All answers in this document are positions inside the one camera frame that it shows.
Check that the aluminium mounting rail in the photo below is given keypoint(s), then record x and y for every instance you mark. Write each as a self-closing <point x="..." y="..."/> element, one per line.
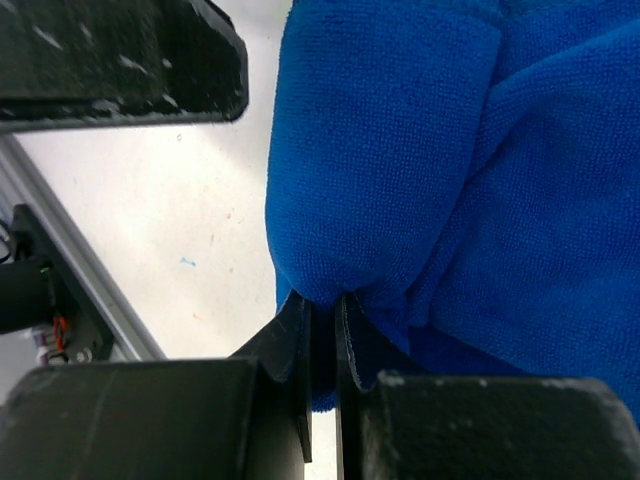
<point x="22" y="182"/>

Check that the blue towel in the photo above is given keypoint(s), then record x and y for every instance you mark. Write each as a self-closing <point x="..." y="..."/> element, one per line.
<point x="470" y="171"/>

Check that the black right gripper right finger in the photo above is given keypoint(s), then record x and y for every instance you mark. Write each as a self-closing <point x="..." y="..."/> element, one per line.
<point x="397" y="421"/>

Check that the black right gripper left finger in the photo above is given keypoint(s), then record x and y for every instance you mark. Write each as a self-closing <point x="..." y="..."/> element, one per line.
<point x="247" y="416"/>

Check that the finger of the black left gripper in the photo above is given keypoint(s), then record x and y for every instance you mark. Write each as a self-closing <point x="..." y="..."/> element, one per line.
<point x="91" y="64"/>

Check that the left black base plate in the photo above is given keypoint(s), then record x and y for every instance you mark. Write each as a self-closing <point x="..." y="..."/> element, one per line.
<point x="41" y="296"/>

